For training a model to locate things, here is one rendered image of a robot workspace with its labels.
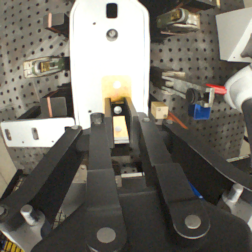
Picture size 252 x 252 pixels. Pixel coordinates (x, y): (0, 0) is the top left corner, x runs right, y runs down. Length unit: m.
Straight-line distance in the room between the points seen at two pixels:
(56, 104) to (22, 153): 0.59
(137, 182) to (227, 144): 0.77
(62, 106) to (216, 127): 0.87
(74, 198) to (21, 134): 0.31
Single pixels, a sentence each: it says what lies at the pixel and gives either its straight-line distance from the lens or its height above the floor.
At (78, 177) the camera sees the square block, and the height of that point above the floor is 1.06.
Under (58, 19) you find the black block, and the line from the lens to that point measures 0.50.
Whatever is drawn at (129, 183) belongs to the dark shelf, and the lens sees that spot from 0.59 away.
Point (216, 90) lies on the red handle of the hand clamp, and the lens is 0.41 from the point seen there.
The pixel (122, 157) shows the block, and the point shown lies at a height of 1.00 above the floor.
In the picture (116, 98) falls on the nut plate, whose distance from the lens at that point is 0.21.
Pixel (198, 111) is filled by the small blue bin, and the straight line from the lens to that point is 0.93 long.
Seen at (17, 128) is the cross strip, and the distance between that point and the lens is 0.59.
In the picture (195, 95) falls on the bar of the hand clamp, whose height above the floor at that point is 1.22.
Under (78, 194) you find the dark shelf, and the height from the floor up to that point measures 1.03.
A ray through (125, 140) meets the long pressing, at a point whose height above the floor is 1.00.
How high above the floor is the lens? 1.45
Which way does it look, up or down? 66 degrees down
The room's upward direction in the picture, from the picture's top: 166 degrees clockwise
